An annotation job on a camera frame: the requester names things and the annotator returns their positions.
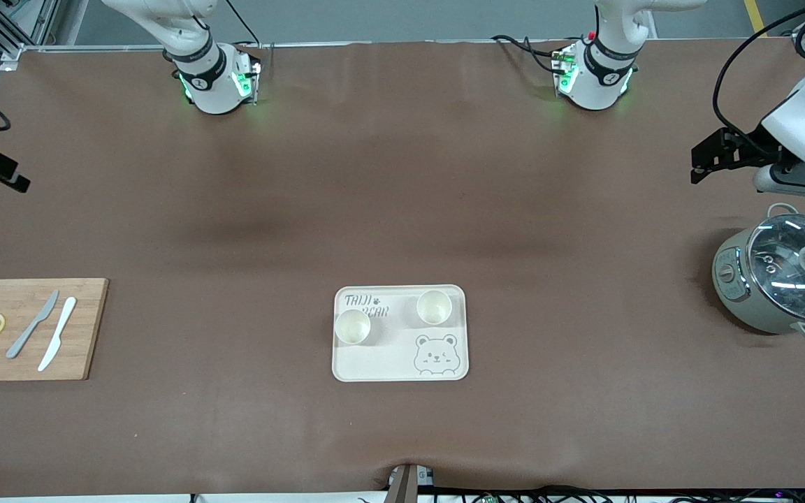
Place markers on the white IKEA cup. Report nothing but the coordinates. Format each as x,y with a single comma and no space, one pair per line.
352,327
434,307

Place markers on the cream bear print tray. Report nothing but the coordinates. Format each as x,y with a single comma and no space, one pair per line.
388,360

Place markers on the metal table edge bracket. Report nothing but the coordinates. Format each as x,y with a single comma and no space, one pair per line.
408,483

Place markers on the grey plastic knife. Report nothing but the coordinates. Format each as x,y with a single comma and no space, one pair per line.
32,325

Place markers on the glass pot lid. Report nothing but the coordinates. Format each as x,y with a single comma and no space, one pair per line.
787,258

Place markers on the white plastic knife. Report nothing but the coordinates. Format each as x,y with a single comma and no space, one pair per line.
60,328

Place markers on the brown table cover mat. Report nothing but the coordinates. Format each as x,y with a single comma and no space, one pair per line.
402,175

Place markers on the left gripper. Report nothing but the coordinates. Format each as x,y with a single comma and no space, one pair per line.
754,144

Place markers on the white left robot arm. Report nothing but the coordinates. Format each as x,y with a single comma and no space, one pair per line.
595,91

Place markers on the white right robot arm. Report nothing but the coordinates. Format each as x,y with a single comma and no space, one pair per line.
214,91

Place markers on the wooden cutting board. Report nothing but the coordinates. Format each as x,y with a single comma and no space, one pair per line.
88,328

